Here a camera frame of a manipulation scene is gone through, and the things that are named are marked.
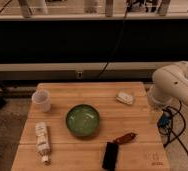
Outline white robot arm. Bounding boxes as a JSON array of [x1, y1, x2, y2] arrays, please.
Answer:
[[147, 61, 188, 108]]

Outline green ceramic bowl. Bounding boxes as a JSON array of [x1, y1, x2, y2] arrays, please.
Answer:
[[66, 104, 100, 137]]

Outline clear plastic cup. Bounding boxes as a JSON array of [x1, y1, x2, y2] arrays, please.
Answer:
[[32, 90, 51, 112]]

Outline white plastic bottle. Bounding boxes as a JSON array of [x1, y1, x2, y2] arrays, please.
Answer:
[[35, 122, 50, 165]]

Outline wall power outlet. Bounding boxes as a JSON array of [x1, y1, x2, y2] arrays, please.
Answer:
[[76, 71, 83, 79]]

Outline black hanging cable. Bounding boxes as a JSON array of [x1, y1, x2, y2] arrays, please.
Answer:
[[96, 0, 131, 79]]

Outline blue box with cables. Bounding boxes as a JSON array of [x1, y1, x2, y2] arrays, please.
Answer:
[[157, 105, 188, 171]]

